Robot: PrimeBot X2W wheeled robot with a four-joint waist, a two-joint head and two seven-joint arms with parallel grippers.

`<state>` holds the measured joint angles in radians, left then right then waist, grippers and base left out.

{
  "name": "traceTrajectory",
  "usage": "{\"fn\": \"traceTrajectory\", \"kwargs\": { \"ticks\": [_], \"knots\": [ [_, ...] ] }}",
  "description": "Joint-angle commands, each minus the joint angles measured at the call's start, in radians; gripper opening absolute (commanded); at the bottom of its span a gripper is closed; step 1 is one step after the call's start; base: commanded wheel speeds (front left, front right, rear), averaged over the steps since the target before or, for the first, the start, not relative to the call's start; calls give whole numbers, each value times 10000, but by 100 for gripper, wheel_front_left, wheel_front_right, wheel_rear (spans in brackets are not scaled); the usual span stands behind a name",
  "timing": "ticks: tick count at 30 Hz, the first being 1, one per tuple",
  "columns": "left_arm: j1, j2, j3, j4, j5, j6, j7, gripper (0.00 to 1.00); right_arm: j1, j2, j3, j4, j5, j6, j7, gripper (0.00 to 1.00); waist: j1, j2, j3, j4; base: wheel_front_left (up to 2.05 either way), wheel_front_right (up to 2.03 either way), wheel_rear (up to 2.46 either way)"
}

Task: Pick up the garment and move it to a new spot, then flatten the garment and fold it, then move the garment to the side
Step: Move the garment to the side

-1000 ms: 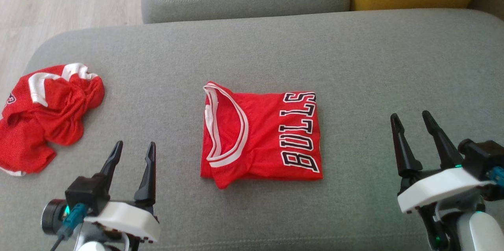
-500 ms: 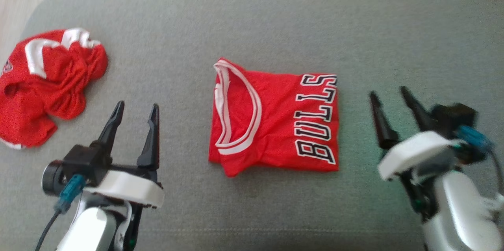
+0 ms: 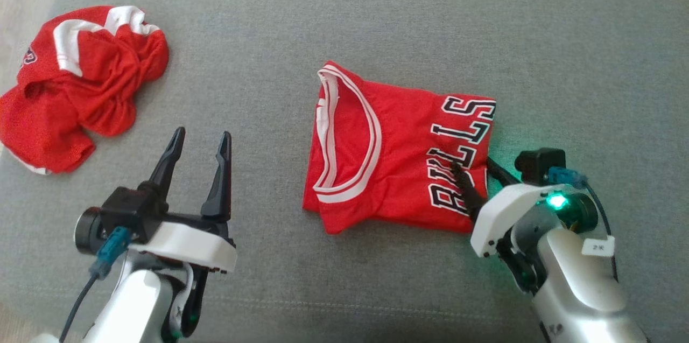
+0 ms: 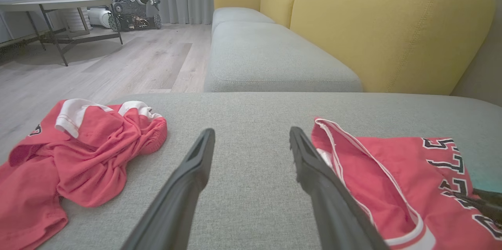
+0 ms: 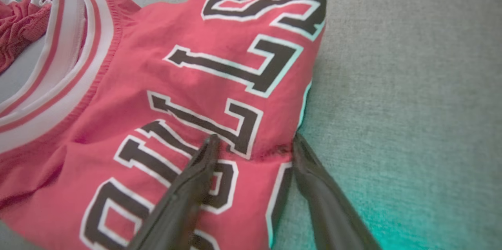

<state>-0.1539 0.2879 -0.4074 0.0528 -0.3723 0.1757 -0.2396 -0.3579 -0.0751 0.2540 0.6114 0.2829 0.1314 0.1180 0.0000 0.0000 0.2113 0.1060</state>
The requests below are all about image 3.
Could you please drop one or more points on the grey sofa seat cushion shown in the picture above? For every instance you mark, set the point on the grey sofa seat cushion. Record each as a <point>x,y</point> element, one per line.
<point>377,20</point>

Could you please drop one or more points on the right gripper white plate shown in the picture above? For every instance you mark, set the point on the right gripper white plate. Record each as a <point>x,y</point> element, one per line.
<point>498,214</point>

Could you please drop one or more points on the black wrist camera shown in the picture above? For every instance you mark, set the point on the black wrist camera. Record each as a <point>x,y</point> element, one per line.
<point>538,165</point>
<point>129,208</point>

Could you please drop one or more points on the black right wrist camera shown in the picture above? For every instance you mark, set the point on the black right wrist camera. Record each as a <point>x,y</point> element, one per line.
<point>538,165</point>

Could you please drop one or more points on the red white basketball shorts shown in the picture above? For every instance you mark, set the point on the red white basketball shorts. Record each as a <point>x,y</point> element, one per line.
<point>91,90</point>

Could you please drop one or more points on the red Bulls jersey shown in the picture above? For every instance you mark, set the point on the red Bulls jersey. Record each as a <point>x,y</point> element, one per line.
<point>398,170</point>

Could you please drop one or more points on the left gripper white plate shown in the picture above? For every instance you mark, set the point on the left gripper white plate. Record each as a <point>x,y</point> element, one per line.
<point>188,243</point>

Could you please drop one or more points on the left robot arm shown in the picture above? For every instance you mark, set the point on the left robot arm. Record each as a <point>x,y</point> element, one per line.
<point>134,305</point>

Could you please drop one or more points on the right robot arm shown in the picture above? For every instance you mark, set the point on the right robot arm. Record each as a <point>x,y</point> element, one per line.
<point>576,289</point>

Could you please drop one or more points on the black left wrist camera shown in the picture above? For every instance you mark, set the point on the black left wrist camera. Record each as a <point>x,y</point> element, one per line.
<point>129,208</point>

